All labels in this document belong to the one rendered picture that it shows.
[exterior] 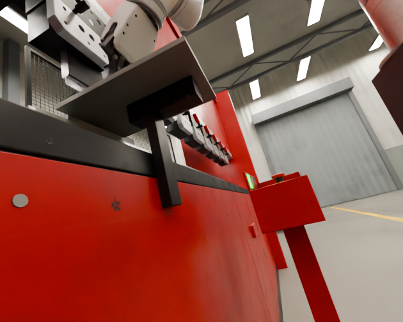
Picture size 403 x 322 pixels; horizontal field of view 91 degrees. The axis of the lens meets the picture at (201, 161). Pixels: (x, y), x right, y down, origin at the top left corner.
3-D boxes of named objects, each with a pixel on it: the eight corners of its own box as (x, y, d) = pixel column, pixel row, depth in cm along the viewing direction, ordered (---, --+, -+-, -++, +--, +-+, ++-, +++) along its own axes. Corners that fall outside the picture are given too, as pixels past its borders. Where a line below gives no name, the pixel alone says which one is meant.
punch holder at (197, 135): (196, 137, 113) (190, 112, 117) (183, 142, 115) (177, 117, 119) (205, 144, 127) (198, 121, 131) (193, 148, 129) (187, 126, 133)
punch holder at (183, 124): (182, 125, 94) (174, 96, 99) (167, 131, 97) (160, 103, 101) (194, 135, 108) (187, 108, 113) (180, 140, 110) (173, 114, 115)
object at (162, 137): (224, 190, 30) (190, 74, 36) (144, 213, 34) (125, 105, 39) (229, 190, 34) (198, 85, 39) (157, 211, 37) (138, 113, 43)
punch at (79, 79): (69, 82, 42) (66, 47, 44) (63, 86, 42) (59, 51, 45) (106, 103, 51) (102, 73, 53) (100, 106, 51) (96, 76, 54)
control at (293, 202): (325, 220, 49) (298, 153, 53) (261, 234, 54) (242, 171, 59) (315, 213, 67) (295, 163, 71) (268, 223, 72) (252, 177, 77)
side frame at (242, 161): (288, 268, 211) (227, 89, 272) (213, 280, 233) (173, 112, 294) (286, 260, 234) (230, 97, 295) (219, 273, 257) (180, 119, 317)
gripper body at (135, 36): (145, 30, 49) (126, 71, 49) (115, -10, 40) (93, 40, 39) (169, 34, 47) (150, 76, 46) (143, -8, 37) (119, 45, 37)
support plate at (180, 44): (185, 39, 29) (183, 34, 29) (54, 109, 35) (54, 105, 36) (217, 98, 45) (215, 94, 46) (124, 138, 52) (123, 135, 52)
